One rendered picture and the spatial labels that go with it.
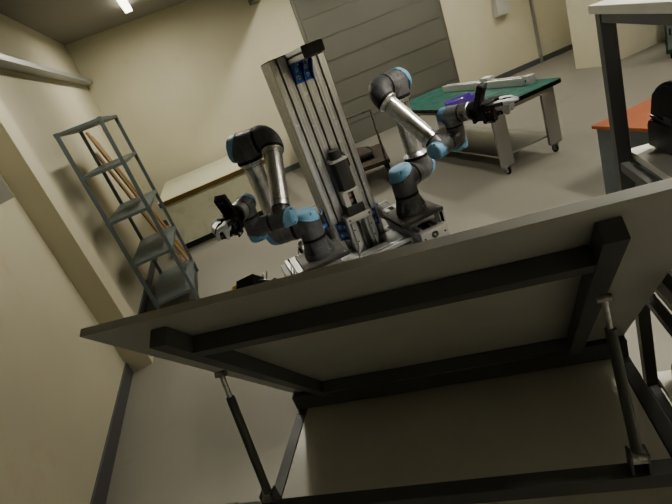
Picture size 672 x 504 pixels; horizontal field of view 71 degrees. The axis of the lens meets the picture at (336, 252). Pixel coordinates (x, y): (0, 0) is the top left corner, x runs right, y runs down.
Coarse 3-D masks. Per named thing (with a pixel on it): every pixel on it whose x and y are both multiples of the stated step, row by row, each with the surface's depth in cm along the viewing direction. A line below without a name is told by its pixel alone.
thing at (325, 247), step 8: (312, 240) 214; (320, 240) 215; (328, 240) 218; (304, 248) 219; (312, 248) 215; (320, 248) 215; (328, 248) 216; (312, 256) 218; (320, 256) 215; (328, 256) 216
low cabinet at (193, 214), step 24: (216, 168) 850; (240, 168) 750; (264, 168) 758; (168, 192) 796; (192, 192) 732; (216, 192) 747; (240, 192) 758; (192, 216) 747; (216, 216) 758; (192, 240) 758
